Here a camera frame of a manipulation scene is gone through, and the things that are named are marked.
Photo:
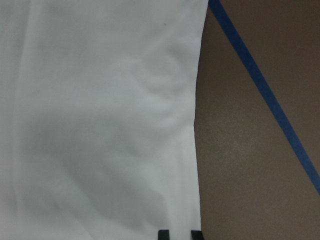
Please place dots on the white long-sleeve printed shirt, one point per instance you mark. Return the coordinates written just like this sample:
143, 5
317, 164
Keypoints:
97, 111

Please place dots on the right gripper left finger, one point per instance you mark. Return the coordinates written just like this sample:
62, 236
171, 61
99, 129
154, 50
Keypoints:
163, 234

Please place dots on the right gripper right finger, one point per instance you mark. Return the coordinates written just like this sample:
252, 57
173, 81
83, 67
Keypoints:
197, 235

